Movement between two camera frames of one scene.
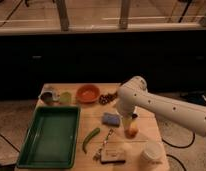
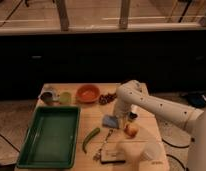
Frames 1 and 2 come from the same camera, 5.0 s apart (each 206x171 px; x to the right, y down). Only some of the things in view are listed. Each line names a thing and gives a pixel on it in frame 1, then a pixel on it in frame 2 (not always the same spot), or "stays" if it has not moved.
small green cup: (65, 98) stays
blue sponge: (111, 120) stays
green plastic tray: (51, 139) stays
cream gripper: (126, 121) to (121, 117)
